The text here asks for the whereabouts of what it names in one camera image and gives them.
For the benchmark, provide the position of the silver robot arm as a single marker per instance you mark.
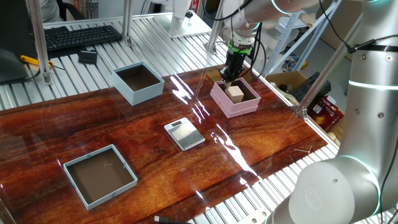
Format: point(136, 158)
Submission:
point(342, 193)

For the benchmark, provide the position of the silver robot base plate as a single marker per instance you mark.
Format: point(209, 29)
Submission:
point(253, 217)

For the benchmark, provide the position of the black office chair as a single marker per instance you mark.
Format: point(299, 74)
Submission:
point(60, 6)

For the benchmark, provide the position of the small black box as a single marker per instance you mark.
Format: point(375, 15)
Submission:
point(88, 57)

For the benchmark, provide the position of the deep light blue box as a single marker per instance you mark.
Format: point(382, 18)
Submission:
point(138, 93)

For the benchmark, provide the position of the light wooden cube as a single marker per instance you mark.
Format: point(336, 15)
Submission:
point(235, 94)

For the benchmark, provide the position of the black monitor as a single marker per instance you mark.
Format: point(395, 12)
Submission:
point(15, 34)

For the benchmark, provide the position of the silver digital scale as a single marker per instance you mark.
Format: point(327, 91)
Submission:
point(186, 137)

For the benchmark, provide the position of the white shelf frame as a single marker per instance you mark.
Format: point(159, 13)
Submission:
point(312, 42)

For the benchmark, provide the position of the beige crumpled cloth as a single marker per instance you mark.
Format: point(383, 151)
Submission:
point(311, 20)

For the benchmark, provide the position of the black power strip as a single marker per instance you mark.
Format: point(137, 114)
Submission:
point(311, 88)

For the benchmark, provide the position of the black keyboard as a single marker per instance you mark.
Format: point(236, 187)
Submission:
point(81, 37)

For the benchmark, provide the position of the open cardboard box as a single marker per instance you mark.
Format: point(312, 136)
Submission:
point(280, 77)

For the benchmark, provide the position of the yellow round object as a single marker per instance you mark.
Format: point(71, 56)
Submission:
point(303, 64)

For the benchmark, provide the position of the red printed box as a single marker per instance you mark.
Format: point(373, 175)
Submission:
point(323, 113)

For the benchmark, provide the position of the person in light shirt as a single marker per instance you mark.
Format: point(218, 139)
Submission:
point(49, 9)

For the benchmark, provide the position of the shallow light blue box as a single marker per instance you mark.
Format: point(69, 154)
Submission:
point(99, 177)

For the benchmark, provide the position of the pink cardboard box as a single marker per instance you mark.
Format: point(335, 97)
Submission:
point(237, 109)

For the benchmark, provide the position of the wood grain table mat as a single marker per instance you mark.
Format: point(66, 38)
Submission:
point(149, 186)

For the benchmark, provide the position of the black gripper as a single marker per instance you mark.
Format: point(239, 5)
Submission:
point(235, 63)

